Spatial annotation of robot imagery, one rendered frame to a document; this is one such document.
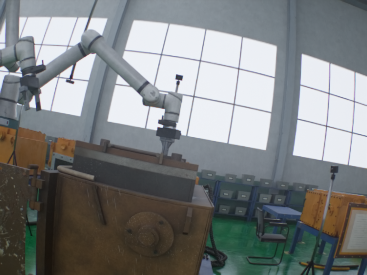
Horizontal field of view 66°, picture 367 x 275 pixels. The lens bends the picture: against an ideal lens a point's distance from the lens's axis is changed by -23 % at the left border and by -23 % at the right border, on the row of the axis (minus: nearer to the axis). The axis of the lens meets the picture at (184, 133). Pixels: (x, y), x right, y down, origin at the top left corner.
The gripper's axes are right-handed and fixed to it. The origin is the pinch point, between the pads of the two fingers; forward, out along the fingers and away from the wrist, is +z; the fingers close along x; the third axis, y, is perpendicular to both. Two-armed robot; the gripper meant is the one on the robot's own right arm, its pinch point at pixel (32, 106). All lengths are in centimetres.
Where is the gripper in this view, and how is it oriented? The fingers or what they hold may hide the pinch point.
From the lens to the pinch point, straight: 150.4
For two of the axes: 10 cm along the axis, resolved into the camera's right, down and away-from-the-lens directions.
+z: 2.3, 9.7, 0.3
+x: -0.2, 0.3, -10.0
